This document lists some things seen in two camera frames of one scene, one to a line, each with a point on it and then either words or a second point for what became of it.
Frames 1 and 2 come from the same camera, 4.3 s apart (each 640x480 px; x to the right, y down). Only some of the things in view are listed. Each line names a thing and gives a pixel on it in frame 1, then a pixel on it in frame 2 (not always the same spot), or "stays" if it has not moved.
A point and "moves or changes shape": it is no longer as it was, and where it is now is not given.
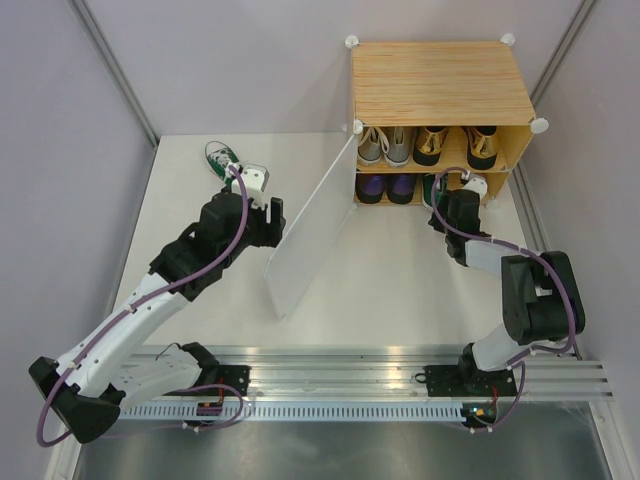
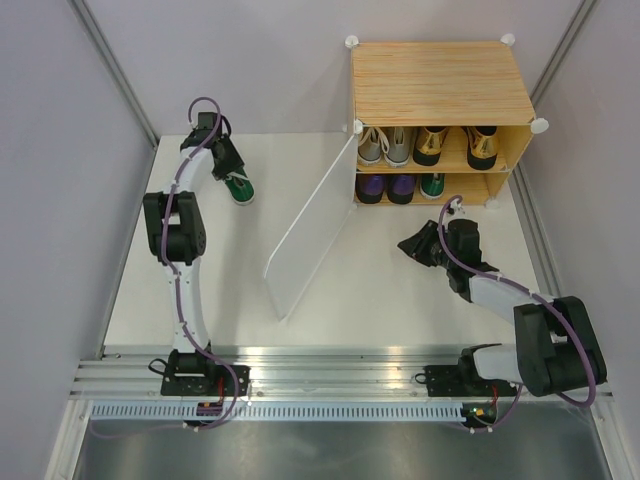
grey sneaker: (370, 145) stays
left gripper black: (269, 233) to (234, 163)
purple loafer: (400, 187) stays
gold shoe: (428, 143) stays
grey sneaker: (399, 145) stays
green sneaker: (218, 156) moves or changes shape
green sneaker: (440, 187) stays
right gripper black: (436, 223) to (417, 243)
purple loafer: (370, 187) stays
